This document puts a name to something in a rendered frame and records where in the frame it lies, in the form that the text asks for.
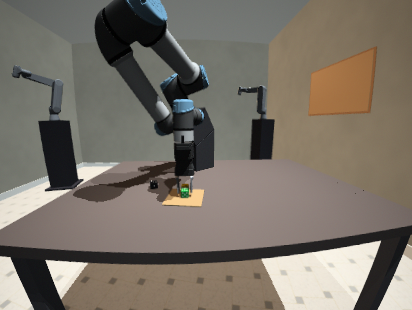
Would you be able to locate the green die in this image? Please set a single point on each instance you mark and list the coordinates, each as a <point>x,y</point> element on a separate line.
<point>184,192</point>

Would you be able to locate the peach flat mat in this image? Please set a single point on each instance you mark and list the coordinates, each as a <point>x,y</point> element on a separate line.
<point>194,200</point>

